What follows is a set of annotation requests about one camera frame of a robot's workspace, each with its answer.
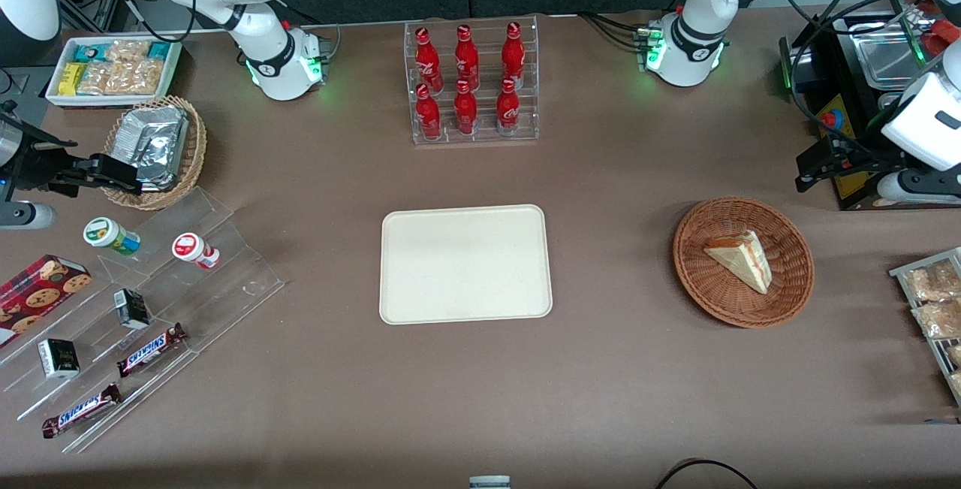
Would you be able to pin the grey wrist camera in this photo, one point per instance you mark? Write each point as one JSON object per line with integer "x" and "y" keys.
{"x": 920, "y": 187}
{"x": 26, "y": 215}

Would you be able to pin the brown round wicker basket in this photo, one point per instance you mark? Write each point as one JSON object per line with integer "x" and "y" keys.
{"x": 721, "y": 286}

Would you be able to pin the red fried food pieces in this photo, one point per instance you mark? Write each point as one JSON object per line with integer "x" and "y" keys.
{"x": 938, "y": 34}

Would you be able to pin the cream plastic tray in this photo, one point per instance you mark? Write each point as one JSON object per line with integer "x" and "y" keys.
{"x": 465, "y": 264}

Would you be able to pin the silver foil pack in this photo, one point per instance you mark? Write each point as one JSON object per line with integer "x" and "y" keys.
{"x": 146, "y": 128}
{"x": 159, "y": 170}

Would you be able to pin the red-lid yogurt cup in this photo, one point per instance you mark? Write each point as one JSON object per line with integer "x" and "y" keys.
{"x": 188, "y": 247}

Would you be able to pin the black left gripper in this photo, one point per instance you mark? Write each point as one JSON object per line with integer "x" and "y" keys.
{"x": 865, "y": 159}

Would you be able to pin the yellow snack pack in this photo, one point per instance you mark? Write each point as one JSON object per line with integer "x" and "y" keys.
{"x": 71, "y": 79}

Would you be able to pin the black food warmer cabinet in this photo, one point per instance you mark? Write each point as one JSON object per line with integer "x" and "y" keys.
{"x": 822, "y": 61}

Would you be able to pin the small black drink carton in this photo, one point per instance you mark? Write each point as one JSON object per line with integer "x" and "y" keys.
{"x": 131, "y": 309}
{"x": 58, "y": 358}

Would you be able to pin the red tartan cookie box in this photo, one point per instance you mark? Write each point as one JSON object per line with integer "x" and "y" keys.
{"x": 37, "y": 295}

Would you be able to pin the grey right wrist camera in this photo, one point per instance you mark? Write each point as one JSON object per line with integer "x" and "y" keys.
{"x": 26, "y": 215}

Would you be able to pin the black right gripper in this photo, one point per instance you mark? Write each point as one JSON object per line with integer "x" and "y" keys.
{"x": 30, "y": 166}

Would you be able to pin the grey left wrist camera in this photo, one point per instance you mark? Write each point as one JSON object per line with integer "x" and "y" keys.
{"x": 920, "y": 187}

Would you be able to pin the clear acrylic bottle rack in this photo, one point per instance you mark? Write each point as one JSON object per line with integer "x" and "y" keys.
{"x": 484, "y": 136}

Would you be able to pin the steel warmer pan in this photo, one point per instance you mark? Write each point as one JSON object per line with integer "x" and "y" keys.
{"x": 886, "y": 61}

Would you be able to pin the teal snack pack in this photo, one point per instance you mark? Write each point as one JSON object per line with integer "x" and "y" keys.
{"x": 88, "y": 52}
{"x": 159, "y": 49}

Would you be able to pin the red cola bottle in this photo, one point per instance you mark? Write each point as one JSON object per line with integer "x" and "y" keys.
{"x": 513, "y": 53}
{"x": 428, "y": 115}
{"x": 466, "y": 57}
{"x": 465, "y": 112}
{"x": 508, "y": 110}
{"x": 426, "y": 61}

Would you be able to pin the triangular sandwich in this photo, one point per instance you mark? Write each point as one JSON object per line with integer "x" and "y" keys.
{"x": 739, "y": 258}

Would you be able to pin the white rectangular snack tray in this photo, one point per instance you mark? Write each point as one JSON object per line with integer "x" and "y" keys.
{"x": 56, "y": 97}

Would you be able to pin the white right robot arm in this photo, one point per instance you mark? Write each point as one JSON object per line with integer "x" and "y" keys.
{"x": 263, "y": 61}

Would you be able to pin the clear nut snack pack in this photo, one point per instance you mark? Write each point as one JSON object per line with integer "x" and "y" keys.
{"x": 94, "y": 79}
{"x": 139, "y": 77}
{"x": 128, "y": 51}

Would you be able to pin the green-lid yogurt cup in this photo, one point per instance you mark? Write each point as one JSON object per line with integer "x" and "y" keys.
{"x": 105, "y": 233}

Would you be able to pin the clear crumbly snack pack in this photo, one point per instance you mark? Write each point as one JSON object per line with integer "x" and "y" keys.
{"x": 956, "y": 382}
{"x": 938, "y": 320}
{"x": 931, "y": 282}
{"x": 955, "y": 355}

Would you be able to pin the light tan wicker basket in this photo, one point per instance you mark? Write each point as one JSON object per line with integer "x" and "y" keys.
{"x": 194, "y": 151}

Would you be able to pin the clear acrylic stepped stand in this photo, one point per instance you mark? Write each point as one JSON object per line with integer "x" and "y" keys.
{"x": 225, "y": 294}

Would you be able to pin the brown Snickers bar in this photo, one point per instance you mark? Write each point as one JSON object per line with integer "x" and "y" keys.
{"x": 150, "y": 350}
{"x": 79, "y": 412}

